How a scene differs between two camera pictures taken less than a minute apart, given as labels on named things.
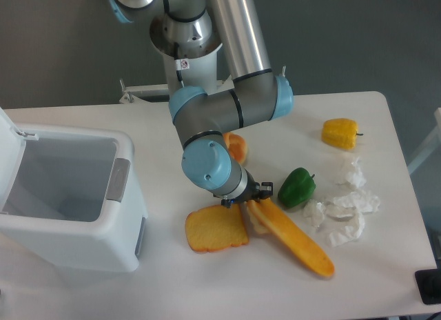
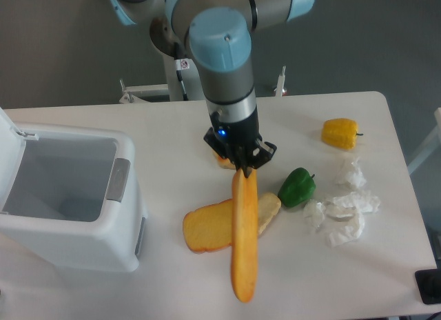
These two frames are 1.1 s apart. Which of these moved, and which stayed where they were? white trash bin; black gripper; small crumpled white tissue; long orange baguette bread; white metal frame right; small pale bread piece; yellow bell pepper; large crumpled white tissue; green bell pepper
Moved: small pale bread piece; long orange baguette bread; black gripper
Stayed: green bell pepper; small crumpled white tissue; white metal frame right; white trash bin; large crumpled white tissue; yellow bell pepper
